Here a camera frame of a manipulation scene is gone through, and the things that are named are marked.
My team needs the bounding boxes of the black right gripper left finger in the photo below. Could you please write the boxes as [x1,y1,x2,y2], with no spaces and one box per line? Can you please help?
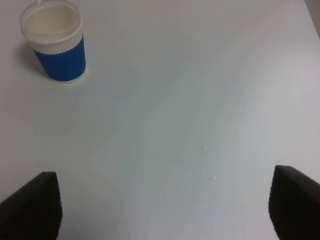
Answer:
[0,171,63,240]

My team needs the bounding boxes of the blue and white cup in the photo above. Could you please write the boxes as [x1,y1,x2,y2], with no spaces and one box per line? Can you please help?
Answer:
[19,0,87,83]

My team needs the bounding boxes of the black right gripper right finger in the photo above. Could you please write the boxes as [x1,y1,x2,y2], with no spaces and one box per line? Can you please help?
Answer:
[268,165,320,240]

